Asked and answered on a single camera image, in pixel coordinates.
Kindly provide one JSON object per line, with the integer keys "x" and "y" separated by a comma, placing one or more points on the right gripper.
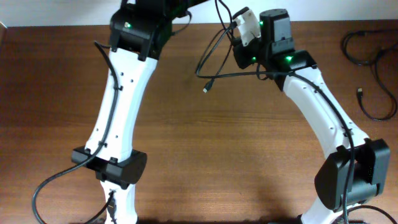
{"x": 241, "y": 54}

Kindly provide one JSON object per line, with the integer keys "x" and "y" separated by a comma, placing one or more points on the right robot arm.
{"x": 355, "y": 166}

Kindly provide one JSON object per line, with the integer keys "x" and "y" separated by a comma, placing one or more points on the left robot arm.
{"x": 139, "y": 31}

